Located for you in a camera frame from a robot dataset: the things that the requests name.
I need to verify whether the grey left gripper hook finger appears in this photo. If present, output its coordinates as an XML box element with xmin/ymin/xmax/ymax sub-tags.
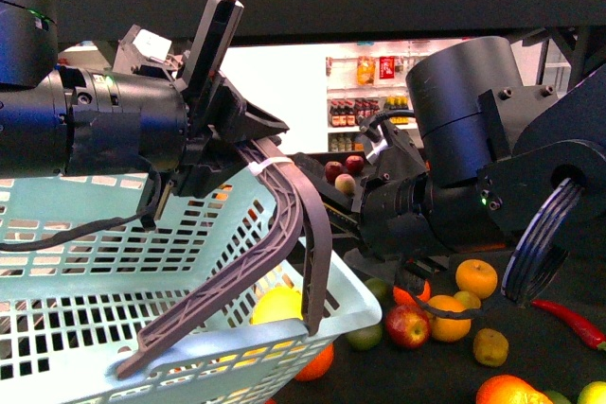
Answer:
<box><xmin>116</xmin><ymin>138</ymin><xmax>332</xmax><ymax>379</ymax></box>

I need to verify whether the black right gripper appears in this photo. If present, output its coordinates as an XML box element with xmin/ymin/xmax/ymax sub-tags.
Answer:
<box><xmin>355</xmin><ymin>114</ymin><xmax>452</xmax><ymax>261</ymax></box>

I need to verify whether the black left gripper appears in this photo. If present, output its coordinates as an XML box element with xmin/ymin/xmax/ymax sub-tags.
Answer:
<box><xmin>68</xmin><ymin>0</ymin><xmax>288</xmax><ymax>229</ymax></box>

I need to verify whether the yellow lemon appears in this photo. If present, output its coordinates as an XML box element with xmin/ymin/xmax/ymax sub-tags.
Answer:
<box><xmin>251</xmin><ymin>287</ymin><xmax>303</xmax><ymax>325</ymax></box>

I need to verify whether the light blue plastic basket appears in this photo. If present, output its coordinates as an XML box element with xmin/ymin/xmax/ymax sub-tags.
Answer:
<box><xmin>1</xmin><ymin>172</ymin><xmax>382</xmax><ymax>403</ymax></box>

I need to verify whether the white goods shelf unit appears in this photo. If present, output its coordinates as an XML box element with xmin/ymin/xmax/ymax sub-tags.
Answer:
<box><xmin>325</xmin><ymin>41</ymin><xmax>429</xmax><ymax>152</ymax></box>

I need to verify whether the far peach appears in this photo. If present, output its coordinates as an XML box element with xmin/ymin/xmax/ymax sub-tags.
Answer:
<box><xmin>334</xmin><ymin>173</ymin><xmax>356</xmax><ymax>197</ymax></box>

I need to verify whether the far dark red apple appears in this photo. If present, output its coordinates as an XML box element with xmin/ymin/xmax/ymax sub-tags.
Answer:
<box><xmin>345</xmin><ymin>154</ymin><xmax>365</xmax><ymax>175</ymax></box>

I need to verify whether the orange mandarin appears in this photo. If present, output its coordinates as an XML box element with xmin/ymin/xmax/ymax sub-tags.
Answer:
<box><xmin>392</xmin><ymin>279</ymin><xmax>432</xmax><ymax>308</ymax></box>

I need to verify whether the red yellow apple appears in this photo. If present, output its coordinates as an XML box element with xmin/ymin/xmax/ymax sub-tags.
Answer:
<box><xmin>384</xmin><ymin>305</ymin><xmax>431</xmax><ymax>350</ymax></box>

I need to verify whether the yellow orange fruit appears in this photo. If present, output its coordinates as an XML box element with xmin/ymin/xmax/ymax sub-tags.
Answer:
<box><xmin>427</xmin><ymin>295</ymin><xmax>472</xmax><ymax>343</ymax></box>

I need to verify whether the brown kiwi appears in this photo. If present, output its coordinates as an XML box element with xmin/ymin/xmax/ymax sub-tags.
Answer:
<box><xmin>472</xmin><ymin>328</ymin><xmax>509</xmax><ymax>367</ymax></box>

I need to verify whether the large orange with stem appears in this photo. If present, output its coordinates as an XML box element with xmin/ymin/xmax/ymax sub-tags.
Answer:
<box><xmin>475</xmin><ymin>375</ymin><xmax>553</xmax><ymax>404</ymax></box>

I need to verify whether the red chili pepper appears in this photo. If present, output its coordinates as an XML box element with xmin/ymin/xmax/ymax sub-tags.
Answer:
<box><xmin>531</xmin><ymin>299</ymin><xmax>605</xmax><ymax>351</ymax></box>

